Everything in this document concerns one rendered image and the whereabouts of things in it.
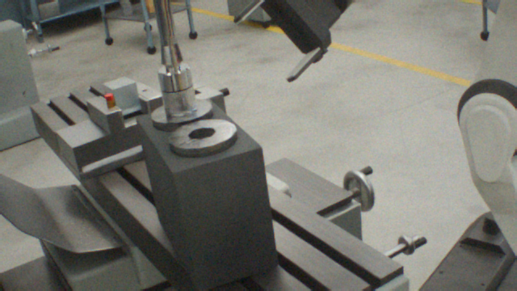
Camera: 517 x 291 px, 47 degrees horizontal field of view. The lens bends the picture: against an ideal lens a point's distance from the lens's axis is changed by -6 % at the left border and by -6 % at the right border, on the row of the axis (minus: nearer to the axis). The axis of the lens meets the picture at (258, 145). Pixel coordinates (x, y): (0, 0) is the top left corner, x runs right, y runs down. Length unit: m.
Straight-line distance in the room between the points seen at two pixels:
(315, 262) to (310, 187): 0.61
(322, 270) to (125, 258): 0.44
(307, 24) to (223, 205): 0.27
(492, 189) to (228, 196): 0.52
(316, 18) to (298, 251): 0.33
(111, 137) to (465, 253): 0.81
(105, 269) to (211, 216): 0.41
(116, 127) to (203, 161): 0.49
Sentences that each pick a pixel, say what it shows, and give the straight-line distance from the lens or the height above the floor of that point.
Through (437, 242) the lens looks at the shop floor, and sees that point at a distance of 2.53.
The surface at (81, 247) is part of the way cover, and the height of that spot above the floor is 0.86.
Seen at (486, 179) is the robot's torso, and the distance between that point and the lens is 1.11.
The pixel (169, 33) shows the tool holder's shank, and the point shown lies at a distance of 0.87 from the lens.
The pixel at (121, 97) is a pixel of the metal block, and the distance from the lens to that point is 1.28.
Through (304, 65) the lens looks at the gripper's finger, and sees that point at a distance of 0.86.
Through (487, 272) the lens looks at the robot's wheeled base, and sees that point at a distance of 1.40.
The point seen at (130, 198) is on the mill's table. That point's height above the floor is 0.92.
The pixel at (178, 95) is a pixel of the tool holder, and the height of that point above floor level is 1.15.
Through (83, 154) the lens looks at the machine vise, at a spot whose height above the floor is 0.96.
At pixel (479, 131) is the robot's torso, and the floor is 0.99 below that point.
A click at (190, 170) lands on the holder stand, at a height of 1.10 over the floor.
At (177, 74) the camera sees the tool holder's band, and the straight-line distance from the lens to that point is 0.87.
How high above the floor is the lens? 1.44
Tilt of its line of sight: 25 degrees down
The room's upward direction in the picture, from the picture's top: 8 degrees counter-clockwise
